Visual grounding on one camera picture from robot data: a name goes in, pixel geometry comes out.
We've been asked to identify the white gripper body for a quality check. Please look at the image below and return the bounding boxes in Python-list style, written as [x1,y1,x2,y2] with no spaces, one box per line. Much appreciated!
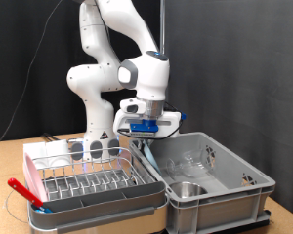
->
[112,108,183,139]

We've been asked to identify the light blue plate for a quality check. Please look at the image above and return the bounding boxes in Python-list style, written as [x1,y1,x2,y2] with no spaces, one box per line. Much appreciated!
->
[142,138,163,176]

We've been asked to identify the stainless steel bowl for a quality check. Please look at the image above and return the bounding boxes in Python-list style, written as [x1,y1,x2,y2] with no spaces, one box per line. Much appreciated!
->
[168,180,209,199]

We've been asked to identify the clear wine glass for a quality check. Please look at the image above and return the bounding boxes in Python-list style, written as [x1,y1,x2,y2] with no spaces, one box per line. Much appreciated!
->
[165,148,217,179]

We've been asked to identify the dark grey backdrop curtain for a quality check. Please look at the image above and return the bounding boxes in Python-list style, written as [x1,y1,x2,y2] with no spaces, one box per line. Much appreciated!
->
[164,0,293,220]

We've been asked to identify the vertical metal pole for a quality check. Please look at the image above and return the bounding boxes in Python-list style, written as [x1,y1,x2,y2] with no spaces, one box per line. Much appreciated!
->
[158,0,167,57]

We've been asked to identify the grey plastic crate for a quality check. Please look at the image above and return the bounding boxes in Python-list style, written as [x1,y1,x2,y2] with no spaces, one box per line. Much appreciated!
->
[128,131,276,234]

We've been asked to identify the white box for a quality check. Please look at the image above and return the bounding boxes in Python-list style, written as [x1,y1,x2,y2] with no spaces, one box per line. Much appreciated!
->
[22,139,72,171]

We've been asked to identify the pink plate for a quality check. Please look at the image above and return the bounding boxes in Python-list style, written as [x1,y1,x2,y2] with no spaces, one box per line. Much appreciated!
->
[23,152,50,203]

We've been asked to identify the black backdrop curtain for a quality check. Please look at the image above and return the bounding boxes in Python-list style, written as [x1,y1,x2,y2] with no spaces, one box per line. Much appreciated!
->
[0,0,162,142]

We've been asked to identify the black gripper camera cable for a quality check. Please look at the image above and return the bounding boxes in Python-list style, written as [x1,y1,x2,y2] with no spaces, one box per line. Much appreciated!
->
[118,101,188,141]

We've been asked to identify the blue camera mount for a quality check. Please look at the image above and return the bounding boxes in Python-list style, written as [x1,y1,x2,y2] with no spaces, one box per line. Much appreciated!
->
[129,118,160,134]

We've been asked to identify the grey wire dish rack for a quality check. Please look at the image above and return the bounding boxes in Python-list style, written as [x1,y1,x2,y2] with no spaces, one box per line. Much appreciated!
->
[26,146,170,234]

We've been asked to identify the black cables on table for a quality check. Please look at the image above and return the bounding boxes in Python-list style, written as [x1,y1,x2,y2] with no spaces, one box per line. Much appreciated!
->
[40,132,62,142]

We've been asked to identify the long black hanging cable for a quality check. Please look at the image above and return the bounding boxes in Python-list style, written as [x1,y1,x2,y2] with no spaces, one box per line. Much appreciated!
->
[0,0,64,154]

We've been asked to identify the blue handled utensil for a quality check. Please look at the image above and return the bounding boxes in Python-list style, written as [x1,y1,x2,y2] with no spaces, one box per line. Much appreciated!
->
[33,205,53,215]

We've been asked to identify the red handled utensil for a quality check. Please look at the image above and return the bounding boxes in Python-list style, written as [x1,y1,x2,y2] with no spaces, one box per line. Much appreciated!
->
[7,177,45,209]

